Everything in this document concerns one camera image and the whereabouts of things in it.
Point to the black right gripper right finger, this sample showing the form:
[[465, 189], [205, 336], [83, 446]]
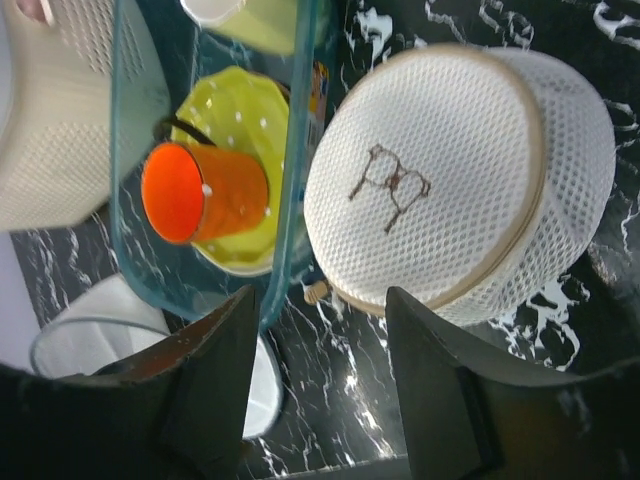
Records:
[[473, 411]]

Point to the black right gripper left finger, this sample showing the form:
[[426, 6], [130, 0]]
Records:
[[175, 410]]

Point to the cream perforated laundry basket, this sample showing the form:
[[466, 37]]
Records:
[[81, 87]]

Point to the green dotted bowl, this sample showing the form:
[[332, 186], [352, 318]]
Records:
[[246, 112]]

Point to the orange cup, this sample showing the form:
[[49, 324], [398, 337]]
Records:
[[194, 193]]

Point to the light green mug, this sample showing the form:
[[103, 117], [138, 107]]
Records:
[[266, 25]]

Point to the teal transparent tray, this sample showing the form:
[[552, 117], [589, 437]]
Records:
[[158, 56]]

